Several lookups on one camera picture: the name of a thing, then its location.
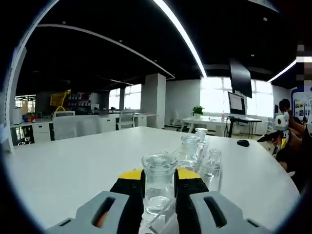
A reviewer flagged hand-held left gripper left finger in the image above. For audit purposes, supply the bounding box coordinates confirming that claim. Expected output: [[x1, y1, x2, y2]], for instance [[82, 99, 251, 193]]
[[46, 168, 146, 234]]

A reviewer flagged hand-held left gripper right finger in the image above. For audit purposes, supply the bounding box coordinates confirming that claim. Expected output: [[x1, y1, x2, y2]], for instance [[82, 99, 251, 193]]
[[175, 168, 269, 234]]

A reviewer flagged clear glass reagent bottle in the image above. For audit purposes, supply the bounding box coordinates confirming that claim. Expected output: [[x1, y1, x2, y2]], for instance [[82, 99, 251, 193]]
[[141, 153, 178, 216], [202, 148, 222, 191], [180, 135, 201, 169]]

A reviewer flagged clear glass cup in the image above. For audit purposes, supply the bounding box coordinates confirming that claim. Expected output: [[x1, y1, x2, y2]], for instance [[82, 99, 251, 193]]
[[195, 127, 208, 147]]

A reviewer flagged black standing desk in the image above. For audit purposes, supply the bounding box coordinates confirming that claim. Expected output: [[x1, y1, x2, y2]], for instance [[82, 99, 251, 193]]
[[226, 116, 263, 139]]

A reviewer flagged short ceiling light strip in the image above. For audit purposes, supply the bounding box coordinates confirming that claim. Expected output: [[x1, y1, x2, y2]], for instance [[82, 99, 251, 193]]
[[267, 60, 298, 83]]

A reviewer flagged computer monitor on stand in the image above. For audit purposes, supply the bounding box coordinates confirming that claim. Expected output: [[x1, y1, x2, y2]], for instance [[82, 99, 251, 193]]
[[227, 91, 247, 116]]

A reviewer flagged black hanging screen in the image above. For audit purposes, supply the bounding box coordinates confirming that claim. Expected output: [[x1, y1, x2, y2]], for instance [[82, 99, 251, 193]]
[[229, 59, 253, 99]]

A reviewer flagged white meeting table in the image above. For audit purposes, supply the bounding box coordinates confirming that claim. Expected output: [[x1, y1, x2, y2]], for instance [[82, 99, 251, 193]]
[[182, 116, 230, 137]]

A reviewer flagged green potted plant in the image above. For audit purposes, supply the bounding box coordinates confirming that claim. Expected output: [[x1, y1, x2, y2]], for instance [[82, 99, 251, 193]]
[[192, 105, 205, 118]]

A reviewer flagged white cabinet desk row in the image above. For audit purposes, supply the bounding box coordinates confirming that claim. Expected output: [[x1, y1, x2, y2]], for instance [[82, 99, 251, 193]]
[[11, 113, 159, 147]]

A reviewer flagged long ceiling light strip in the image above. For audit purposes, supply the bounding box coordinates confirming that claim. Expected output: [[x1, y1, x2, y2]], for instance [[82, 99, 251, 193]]
[[153, 0, 208, 78]]

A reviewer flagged yellow shopping cart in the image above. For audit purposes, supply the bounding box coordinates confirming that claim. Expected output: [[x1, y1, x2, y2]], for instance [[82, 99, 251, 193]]
[[50, 89, 72, 113]]

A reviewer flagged white box appliance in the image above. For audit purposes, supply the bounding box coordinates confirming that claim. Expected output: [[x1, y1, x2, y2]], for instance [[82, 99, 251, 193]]
[[11, 107, 23, 125]]

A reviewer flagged blue wall poster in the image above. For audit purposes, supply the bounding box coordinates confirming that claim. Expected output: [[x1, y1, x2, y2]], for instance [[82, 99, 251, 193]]
[[291, 87, 312, 118]]

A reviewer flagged wall display of small boxes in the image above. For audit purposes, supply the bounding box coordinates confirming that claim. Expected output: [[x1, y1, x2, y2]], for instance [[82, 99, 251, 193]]
[[69, 92, 93, 107]]

